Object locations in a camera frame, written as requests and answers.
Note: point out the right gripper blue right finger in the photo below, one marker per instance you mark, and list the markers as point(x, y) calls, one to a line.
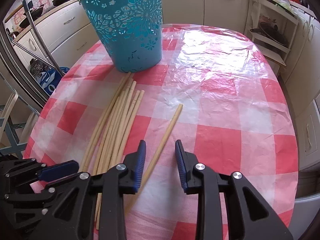
point(182, 164)

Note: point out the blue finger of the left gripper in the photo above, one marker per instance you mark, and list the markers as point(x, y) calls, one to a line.
point(58, 171)

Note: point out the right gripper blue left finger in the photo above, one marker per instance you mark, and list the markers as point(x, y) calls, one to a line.
point(138, 168)

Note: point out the bamboo chopstick pair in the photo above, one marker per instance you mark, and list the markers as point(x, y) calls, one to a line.
point(100, 125)
point(105, 121)

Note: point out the white rolling kitchen cart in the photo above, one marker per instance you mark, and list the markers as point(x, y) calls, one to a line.
point(272, 25)

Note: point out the bamboo chopstick bundle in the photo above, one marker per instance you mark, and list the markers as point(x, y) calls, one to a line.
point(129, 85)
point(121, 134)
point(117, 132)
point(127, 132)

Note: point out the red white checkered tablecloth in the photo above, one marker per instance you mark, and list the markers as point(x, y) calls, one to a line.
point(234, 118)

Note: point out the blue patterned shopping bag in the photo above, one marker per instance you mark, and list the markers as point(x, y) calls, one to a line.
point(48, 78)

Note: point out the teal perforated plastic basket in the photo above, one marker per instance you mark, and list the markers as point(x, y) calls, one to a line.
point(130, 31)

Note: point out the black wok on stove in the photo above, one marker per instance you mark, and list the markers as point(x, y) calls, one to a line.
point(35, 14)

